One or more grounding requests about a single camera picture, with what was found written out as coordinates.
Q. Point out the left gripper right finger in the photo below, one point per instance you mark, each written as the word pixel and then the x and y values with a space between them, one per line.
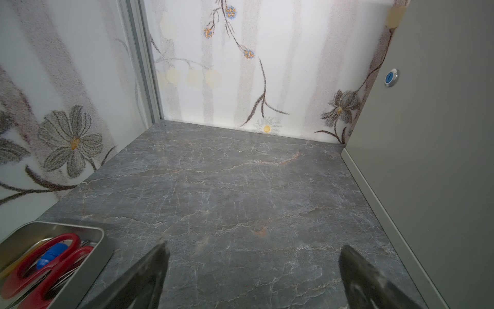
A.
pixel 366 287

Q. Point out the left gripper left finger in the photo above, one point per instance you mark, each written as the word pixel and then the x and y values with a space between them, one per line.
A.
pixel 140 286

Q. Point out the grey metal cabinet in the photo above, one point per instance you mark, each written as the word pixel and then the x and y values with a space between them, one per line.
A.
pixel 422 150

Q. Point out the blue round cabinet lock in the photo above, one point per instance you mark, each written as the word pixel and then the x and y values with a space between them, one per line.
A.
pixel 392 77

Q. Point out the red handled scissors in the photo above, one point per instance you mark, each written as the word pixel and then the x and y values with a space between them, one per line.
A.
pixel 35 265

